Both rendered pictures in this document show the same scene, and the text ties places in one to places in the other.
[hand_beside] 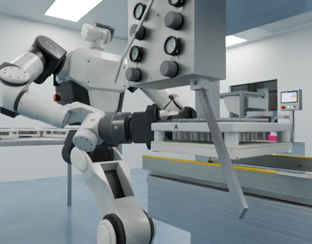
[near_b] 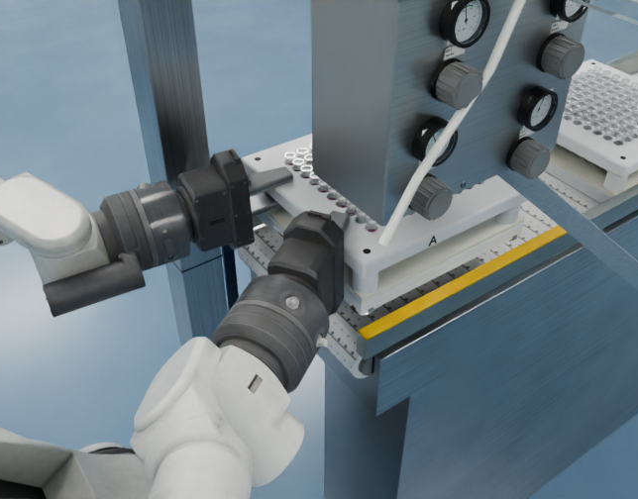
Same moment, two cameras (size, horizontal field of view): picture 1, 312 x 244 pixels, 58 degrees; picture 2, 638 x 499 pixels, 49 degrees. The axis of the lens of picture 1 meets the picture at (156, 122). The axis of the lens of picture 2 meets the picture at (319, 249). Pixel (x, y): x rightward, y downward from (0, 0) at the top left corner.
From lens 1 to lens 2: 1.00 m
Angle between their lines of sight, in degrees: 86
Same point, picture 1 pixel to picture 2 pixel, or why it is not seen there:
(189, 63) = (551, 134)
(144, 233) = not seen: hidden behind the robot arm
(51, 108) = (243, 485)
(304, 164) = not seen: hidden behind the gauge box
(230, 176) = (635, 268)
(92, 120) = (255, 384)
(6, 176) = not seen: outside the picture
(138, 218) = (139, 471)
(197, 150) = (471, 253)
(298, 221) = (585, 255)
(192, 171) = (478, 290)
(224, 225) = (512, 317)
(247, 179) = (551, 249)
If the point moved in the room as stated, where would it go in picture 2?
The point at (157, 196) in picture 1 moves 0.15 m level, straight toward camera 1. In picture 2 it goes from (402, 372) to (535, 382)
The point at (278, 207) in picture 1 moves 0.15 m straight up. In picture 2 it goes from (574, 255) to (603, 157)
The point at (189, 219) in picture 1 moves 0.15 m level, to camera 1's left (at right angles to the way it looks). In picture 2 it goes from (464, 350) to (473, 453)
